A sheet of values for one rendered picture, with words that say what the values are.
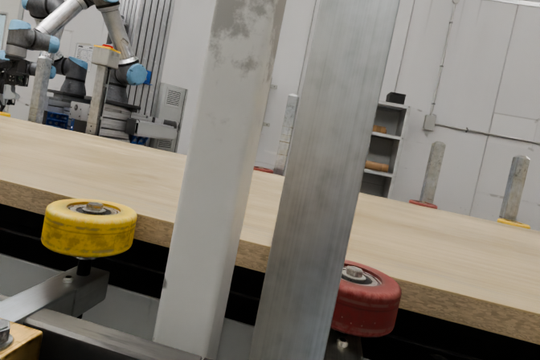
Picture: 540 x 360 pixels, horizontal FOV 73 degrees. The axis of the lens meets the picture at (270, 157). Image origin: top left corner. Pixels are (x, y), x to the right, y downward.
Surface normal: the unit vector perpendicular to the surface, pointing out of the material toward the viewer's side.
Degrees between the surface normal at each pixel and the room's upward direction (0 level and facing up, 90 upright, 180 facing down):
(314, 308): 90
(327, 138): 90
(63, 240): 90
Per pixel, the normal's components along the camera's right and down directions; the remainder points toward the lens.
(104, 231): 0.61, 0.16
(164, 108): 0.78, 0.18
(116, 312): -0.17, 0.02
